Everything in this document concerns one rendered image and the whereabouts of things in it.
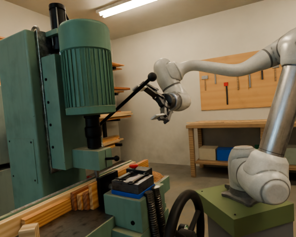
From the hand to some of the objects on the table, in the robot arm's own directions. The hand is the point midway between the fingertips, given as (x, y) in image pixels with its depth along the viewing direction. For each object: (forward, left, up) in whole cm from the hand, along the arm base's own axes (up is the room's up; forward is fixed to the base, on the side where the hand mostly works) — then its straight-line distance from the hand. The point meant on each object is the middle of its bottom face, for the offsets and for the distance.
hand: (145, 102), depth 82 cm
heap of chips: (-3, -8, -33) cm, 34 cm away
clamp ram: (+17, +6, -32) cm, 37 cm away
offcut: (+42, +14, -32) cm, 55 cm away
